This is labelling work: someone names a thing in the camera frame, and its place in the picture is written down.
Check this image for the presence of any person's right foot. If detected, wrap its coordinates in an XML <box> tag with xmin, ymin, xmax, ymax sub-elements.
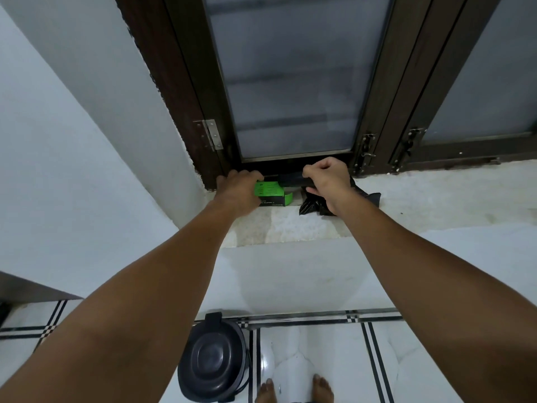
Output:
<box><xmin>311</xmin><ymin>374</ymin><xmax>335</xmax><ymax>403</ymax></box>

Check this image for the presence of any person's left foot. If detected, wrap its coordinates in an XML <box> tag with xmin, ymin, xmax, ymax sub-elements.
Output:
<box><xmin>255</xmin><ymin>378</ymin><xmax>278</xmax><ymax>403</ymax></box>

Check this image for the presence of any dark metal window latch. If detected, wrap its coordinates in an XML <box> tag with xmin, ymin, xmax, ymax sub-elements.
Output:
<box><xmin>391</xmin><ymin>127</ymin><xmax>427</xmax><ymax>173</ymax></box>
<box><xmin>354</xmin><ymin>133</ymin><xmax>377</xmax><ymax>175</ymax></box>

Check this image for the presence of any person's foot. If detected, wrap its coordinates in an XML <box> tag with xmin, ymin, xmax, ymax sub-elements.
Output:
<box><xmin>311</xmin><ymin>374</ymin><xmax>335</xmax><ymax>403</ymax></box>
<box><xmin>255</xmin><ymin>378</ymin><xmax>278</xmax><ymax>403</ymax></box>

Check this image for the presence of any black plastic garbage bag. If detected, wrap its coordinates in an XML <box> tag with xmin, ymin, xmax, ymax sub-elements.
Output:
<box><xmin>263</xmin><ymin>171</ymin><xmax>382</xmax><ymax>217</ymax></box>

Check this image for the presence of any person's right forearm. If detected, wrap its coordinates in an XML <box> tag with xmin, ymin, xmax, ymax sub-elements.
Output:
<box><xmin>334</xmin><ymin>189</ymin><xmax>537</xmax><ymax>403</ymax></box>

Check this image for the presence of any black lidded trash bin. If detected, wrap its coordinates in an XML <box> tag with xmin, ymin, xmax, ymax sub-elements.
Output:
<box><xmin>177</xmin><ymin>311</ymin><xmax>251</xmax><ymax>403</ymax></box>

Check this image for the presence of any frosted glass window sash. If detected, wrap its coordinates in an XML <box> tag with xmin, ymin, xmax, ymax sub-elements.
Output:
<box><xmin>388</xmin><ymin>0</ymin><xmax>537</xmax><ymax>173</ymax></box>
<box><xmin>163</xmin><ymin>0</ymin><xmax>420</xmax><ymax>174</ymax></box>

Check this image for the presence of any person's left hand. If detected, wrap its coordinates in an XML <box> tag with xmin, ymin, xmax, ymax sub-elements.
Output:
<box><xmin>215</xmin><ymin>169</ymin><xmax>264</xmax><ymax>219</ymax></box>

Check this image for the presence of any dark wooden window frame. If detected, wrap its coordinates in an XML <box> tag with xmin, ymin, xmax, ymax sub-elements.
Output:
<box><xmin>113</xmin><ymin>0</ymin><xmax>537</xmax><ymax>191</ymax></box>

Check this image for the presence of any dark grey furniture edge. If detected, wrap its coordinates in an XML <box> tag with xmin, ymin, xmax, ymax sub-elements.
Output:
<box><xmin>0</xmin><ymin>271</ymin><xmax>83</xmax><ymax>305</ymax></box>

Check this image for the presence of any silver metal hinge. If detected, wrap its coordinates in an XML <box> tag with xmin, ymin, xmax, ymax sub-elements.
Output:
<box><xmin>193</xmin><ymin>119</ymin><xmax>225</xmax><ymax>153</ymax></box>

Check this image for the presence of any green cardboard box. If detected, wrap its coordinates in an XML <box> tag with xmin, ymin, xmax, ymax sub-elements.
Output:
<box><xmin>254</xmin><ymin>181</ymin><xmax>294</xmax><ymax>207</ymax></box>

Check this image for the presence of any person's left forearm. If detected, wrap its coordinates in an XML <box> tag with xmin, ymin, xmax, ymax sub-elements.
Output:
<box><xmin>0</xmin><ymin>200</ymin><xmax>253</xmax><ymax>403</ymax></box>

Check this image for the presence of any person's right hand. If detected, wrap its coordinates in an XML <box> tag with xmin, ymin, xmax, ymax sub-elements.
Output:
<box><xmin>302</xmin><ymin>157</ymin><xmax>358</xmax><ymax>216</ymax></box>

